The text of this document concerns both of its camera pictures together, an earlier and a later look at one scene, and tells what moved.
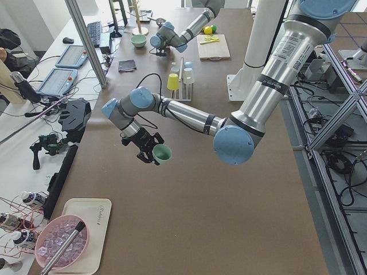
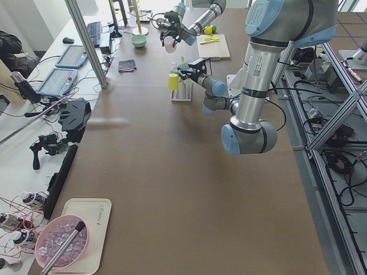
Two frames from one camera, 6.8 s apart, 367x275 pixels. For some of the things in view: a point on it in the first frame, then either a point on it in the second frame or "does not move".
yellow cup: x=172 y=83 does not move
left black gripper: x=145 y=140 → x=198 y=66
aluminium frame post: x=74 y=10 does not move
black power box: x=105 y=50 does not move
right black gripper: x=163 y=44 → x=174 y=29
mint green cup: x=161 y=153 → x=184 y=65
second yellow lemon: x=207 y=30 does not move
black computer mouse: x=67 y=40 does not move
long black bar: x=58 y=180 does not move
